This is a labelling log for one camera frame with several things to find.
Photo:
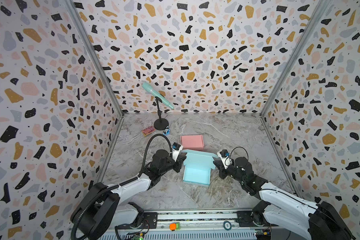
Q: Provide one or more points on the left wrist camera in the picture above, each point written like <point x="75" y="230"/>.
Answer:
<point x="176" y="150"/>

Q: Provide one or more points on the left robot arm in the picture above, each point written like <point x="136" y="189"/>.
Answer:
<point x="106" y="205"/>

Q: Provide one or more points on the pink paper box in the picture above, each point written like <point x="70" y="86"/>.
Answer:
<point x="192" y="142"/>

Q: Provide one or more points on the mint green microphone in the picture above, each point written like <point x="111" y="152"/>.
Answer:
<point x="148" y="88"/>

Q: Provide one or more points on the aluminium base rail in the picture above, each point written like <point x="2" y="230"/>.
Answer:
<point x="199" y="224"/>

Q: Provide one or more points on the black microphone stand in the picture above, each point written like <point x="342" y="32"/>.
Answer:
<point x="160" y="124"/>

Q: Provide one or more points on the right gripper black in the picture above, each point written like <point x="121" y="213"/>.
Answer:
<point x="223" y="169"/>

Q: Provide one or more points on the small blue toy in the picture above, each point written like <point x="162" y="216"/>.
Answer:
<point x="166" y="131"/>

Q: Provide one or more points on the mint paper box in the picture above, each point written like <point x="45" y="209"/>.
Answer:
<point x="198" y="166"/>

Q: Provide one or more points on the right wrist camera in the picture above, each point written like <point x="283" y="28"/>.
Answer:
<point x="224" y="155"/>

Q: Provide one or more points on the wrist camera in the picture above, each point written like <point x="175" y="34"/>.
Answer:
<point x="176" y="150"/>
<point x="224" y="155"/>

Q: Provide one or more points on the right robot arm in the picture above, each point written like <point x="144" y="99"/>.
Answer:
<point x="307" y="219"/>

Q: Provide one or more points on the small pink card box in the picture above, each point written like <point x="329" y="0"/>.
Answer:
<point x="147" y="131"/>

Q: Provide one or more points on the orange button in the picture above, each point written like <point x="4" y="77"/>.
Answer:
<point x="174" y="226"/>

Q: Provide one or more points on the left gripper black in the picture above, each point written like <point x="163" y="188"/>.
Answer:
<point x="178" y="160"/>

